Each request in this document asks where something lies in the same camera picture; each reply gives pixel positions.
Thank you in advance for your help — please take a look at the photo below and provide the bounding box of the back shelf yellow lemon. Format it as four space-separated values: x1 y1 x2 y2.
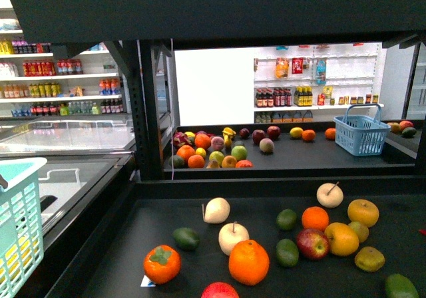
290 127 304 139

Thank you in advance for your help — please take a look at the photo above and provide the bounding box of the back shelf green apple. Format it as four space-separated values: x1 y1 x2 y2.
231 145 248 162

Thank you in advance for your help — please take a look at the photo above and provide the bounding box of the small blue basket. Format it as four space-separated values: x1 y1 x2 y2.
333 103 391 156

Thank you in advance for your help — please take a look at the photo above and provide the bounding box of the small white price tag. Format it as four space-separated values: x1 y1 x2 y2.
140 275 156 287

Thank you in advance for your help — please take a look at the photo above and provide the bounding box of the cream pear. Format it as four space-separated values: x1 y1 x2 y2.
316 182 344 208
202 198 230 224

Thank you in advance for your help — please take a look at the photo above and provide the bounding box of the back shelf orange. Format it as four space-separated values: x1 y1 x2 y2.
302 130 316 142

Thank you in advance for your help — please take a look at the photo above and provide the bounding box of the orange persimmon green calyx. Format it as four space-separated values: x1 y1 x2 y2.
143 245 182 285

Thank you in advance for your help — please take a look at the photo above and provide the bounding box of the olive brown lumpy fruit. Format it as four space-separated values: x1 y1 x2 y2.
354 246 385 272

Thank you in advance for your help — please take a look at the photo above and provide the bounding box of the red apple centre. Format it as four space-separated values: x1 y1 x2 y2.
296 228 329 261

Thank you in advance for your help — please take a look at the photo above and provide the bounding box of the orange persimmon yellowish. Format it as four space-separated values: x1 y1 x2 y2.
324 222 359 257

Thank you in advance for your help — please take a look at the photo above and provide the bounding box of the cream apple with stem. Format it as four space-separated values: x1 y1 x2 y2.
218 222 250 256

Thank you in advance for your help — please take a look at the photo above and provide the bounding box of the glass top freezer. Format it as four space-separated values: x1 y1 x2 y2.
1 114 135 233

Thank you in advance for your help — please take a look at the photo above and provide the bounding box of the cream pear back left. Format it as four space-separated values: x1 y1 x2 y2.
202 198 230 224

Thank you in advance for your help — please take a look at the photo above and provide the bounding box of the large orange centre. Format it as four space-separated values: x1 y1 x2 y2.
228 239 270 286

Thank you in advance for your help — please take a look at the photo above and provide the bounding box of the yellow orange apple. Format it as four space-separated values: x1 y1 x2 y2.
347 199 379 227

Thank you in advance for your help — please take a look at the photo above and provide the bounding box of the green lime upper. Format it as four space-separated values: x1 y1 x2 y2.
276 208 298 231

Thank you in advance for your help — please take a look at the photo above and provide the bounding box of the green lime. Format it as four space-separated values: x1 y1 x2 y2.
276 239 299 268
276 208 298 231
385 273 419 298

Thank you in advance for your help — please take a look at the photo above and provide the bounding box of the green lime lower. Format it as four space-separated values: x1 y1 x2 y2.
276 239 299 268

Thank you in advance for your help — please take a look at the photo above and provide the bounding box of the green lime front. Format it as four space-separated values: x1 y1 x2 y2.
385 273 419 298

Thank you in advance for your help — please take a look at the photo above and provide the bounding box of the plain orange centre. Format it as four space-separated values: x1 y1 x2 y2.
302 206 329 231

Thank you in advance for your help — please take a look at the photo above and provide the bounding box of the dark green avocado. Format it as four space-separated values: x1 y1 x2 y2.
172 227 200 251

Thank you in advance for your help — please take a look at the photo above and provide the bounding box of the light blue shopping basket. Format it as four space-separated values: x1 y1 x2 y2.
1 158 47 297

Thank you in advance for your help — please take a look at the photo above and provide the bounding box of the cream pear back right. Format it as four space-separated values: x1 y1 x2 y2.
316 182 344 208

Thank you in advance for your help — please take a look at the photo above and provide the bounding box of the olive green small fruit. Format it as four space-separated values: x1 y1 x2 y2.
349 221 369 243

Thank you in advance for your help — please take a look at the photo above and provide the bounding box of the red pomegranate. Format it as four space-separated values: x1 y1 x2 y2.
201 281 240 298

